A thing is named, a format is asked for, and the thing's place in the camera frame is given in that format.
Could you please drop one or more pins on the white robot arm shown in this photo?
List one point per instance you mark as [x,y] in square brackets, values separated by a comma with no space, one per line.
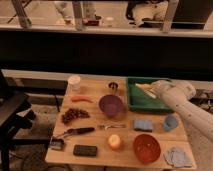
[177,95]

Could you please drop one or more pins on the small metal cup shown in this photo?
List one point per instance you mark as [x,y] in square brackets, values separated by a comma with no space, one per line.
[113,86]

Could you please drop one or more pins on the grey folded cloth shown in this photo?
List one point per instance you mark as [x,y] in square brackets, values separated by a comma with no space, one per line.
[177,158]

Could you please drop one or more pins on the small black metal clip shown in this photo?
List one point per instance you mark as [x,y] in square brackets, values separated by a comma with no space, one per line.
[56,144]

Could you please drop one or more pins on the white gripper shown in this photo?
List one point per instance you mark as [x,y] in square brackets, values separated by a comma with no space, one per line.
[159,87]

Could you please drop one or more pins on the black rectangular case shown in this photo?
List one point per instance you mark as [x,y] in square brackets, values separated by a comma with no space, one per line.
[84,150]

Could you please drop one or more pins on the purple bowl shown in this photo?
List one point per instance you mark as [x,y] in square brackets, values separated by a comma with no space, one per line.
[110,105]

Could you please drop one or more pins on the yellow banana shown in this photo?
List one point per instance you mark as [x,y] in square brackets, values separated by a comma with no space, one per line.
[147,88]

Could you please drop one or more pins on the blue sponge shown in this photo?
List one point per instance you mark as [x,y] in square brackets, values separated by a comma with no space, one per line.
[143,125]

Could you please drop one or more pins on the white plastic cup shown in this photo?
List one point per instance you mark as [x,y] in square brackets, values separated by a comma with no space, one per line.
[74,82]

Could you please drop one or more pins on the yellow apple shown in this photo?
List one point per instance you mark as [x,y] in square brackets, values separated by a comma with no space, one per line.
[114,141]

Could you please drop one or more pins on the red bowl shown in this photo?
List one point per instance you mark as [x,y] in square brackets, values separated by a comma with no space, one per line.
[146,148]

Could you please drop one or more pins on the silver fork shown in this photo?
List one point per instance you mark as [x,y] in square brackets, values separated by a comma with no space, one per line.
[105,127]

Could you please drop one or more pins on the green plastic tray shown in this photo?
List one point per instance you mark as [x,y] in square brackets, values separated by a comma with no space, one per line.
[140,101]

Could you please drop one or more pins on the black chair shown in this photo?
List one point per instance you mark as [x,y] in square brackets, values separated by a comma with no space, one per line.
[10,121]

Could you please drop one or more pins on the bunch of dark grapes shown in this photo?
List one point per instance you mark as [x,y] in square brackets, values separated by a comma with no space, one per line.
[72,114]

